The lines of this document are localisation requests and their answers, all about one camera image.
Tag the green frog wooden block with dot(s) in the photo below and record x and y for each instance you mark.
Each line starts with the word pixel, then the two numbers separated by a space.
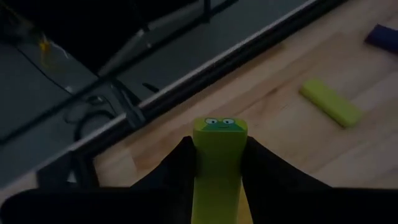
pixel 331 102
pixel 217 155

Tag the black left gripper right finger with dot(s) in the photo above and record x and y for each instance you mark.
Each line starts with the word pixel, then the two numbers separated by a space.
pixel 295 202

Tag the thin black strut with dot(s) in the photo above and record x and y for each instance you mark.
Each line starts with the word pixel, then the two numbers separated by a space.
pixel 150 87

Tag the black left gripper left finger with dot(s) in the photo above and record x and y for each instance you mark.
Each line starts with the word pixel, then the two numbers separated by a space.
pixel 155 199

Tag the purple wooden block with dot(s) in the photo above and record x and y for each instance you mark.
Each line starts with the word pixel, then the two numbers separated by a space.
pixel 384 37

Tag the black aluminium table frame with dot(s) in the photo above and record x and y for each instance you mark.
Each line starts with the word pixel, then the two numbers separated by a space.
pixel 217 71

